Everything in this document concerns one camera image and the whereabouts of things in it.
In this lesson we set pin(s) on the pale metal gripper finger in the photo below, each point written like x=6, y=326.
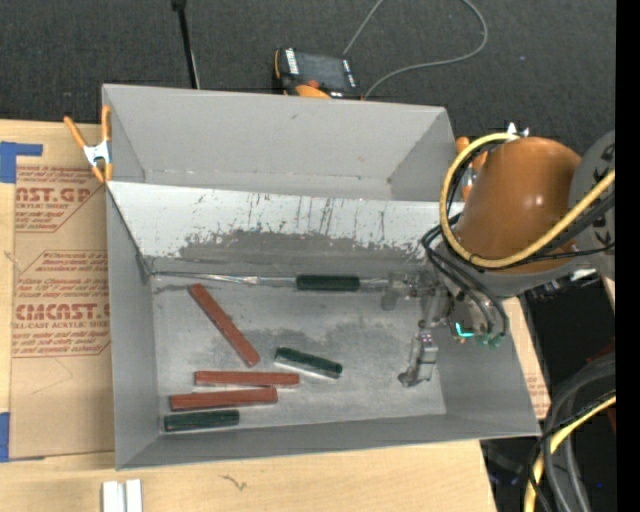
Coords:
x=392, y=298
x=424, y=360

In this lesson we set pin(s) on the dark green flat block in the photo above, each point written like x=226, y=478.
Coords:
x=201, y=420
x=308, y=362
x=328, y=283

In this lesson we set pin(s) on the grey metal bin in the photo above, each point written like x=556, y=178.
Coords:
x=280, y=320

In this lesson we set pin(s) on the red-brown flat block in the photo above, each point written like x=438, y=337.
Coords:
x=224, y=325
x=223, y=399
x=247, y=379

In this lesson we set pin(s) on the brown cardboard board, red print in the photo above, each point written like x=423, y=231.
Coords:
x=60, y=350

